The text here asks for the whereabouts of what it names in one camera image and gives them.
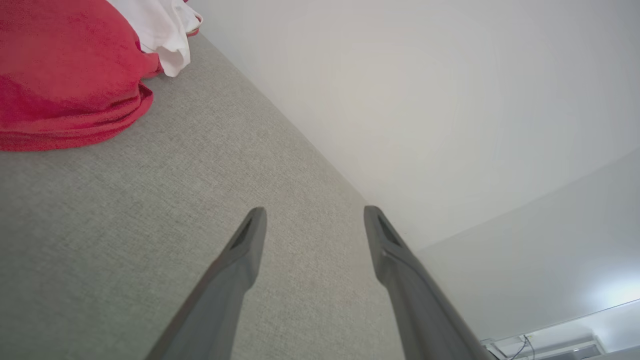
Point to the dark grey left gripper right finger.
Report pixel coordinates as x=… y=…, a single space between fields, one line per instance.
x=420 y=310

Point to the grey fabric sofa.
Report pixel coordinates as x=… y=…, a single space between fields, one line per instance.
x=150 y=225

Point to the red and white shirt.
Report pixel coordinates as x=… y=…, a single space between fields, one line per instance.
x=60 y=75

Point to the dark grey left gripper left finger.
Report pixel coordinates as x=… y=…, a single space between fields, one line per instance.
x=220 y=310

